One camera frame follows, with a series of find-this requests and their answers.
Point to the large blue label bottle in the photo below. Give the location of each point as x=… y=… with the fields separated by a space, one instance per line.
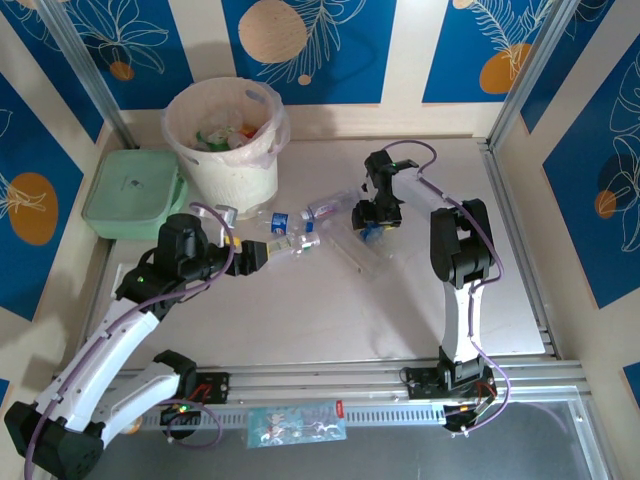
x=372 y=236

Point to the clear bottle white ingredient label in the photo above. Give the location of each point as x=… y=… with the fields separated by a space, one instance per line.
x=290 y=246

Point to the Ganten clear water bottle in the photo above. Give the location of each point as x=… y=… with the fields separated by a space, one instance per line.
x=327 y=206

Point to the green Sprite plastic bottle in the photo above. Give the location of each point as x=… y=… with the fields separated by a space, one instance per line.
x=206 y=139

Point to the red orange label bottle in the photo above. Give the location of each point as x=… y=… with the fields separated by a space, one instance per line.
x=247 y=132

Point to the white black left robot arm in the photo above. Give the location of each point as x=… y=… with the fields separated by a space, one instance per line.
x=105 y=350

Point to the white ribbed plastic bin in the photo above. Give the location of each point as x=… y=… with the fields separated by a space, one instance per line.
x=235 y=185

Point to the clear plastic bin liner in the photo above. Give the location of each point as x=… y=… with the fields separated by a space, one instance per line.
x=277 y=135

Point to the clear twin sachet packet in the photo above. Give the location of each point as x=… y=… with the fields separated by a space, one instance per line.
x=226 y=215

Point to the Pepsi blue label bottle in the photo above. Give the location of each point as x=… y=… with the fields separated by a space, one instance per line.
x=280 y=223

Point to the tall clear square bottle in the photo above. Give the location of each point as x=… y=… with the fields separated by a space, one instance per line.
x=350 y=252

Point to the green lunch box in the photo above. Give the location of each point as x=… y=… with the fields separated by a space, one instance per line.
x=130 y=195

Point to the bunny print wipes packet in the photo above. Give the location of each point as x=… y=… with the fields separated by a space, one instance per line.
x=295 y=425

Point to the aluminium side rail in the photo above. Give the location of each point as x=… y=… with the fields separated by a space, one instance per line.
x=517 y=240
x=102 y=270

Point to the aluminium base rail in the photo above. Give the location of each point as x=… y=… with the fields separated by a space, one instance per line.
x=325 y=380

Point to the aluminium frame post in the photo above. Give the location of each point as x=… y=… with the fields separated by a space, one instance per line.
x=527 y=75
x=83 y=65

